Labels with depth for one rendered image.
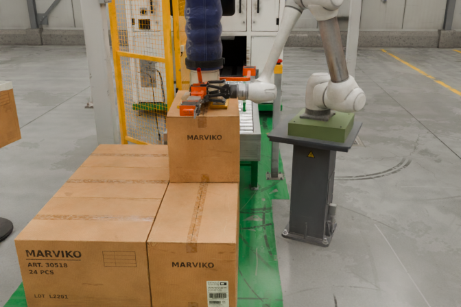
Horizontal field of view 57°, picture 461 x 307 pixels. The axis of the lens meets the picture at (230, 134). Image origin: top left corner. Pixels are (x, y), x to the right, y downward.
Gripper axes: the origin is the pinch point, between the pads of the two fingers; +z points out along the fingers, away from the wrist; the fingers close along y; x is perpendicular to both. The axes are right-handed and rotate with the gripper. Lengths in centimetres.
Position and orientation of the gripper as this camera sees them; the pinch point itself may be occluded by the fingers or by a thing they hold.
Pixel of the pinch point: (199, 90)
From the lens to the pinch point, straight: 231.7
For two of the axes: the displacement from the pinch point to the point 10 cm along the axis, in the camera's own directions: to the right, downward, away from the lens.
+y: -0.1, 9.4, 3.3
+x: 0.4, -3.3, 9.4
